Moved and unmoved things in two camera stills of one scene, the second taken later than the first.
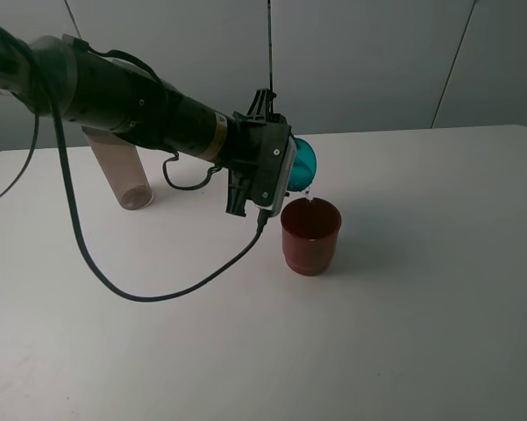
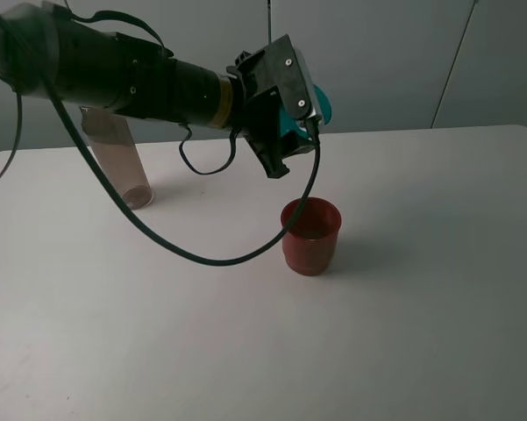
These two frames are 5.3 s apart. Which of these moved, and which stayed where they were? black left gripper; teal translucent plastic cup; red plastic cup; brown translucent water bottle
Moved: teal translucent plastic cup; black left gripper
Stayed: red plastic cup; brown translucent water bottle
